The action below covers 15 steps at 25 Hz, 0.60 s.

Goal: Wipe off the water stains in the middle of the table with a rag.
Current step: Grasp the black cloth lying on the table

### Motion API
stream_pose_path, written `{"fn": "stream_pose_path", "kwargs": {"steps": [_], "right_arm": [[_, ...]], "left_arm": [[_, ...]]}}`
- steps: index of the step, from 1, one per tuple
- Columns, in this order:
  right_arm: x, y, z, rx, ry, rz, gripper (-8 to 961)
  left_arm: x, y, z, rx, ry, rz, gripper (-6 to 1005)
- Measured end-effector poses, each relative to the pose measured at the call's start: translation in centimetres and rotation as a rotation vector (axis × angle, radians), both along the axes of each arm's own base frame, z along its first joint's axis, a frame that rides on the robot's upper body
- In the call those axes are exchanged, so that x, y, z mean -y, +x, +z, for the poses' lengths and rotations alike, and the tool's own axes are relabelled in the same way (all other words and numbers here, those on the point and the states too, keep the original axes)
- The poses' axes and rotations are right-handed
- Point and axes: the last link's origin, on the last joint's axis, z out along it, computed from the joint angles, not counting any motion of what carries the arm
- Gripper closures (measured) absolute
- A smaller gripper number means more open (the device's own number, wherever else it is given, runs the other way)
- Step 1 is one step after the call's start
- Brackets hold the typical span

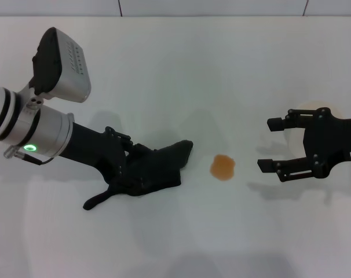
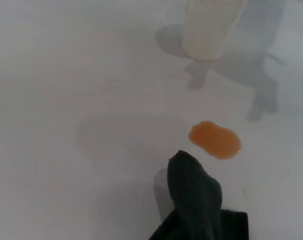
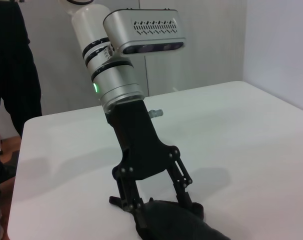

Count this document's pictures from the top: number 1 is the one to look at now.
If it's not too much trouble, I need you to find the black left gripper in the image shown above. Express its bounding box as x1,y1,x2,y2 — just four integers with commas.
61,121,147,191

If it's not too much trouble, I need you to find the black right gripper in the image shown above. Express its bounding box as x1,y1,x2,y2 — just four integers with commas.
257,107,351,182

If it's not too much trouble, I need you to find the white paper cup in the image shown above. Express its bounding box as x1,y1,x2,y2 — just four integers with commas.
285,100,346,159

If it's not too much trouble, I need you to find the dark cloth rag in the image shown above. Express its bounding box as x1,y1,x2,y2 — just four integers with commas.
82,140,194,211

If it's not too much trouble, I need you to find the brown liquid stain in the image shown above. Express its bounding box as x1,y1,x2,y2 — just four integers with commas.
210,155,237,182

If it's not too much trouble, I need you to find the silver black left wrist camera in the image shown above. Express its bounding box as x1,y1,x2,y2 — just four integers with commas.
32,27,92,104

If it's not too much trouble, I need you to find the thin left wrist cable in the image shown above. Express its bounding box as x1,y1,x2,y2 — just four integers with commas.
3,145,54,166

